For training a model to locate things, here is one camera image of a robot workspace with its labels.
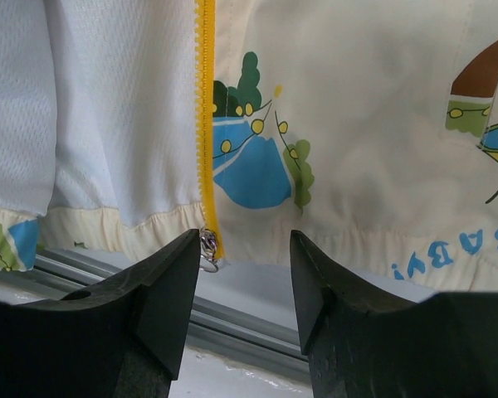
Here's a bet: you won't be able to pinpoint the cream printed kids jacket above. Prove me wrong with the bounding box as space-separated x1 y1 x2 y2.
0 1 498 291

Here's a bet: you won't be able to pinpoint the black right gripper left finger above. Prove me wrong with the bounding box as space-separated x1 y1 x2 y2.
0 230 200 397

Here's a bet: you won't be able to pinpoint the aluminium table edge rail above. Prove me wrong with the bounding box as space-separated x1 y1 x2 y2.
32 244 312 385

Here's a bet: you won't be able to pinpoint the silver zipper slider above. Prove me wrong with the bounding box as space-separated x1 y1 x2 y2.
199 228 219 274

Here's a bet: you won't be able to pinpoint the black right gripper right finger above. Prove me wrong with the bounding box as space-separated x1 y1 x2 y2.
290 231 498 397

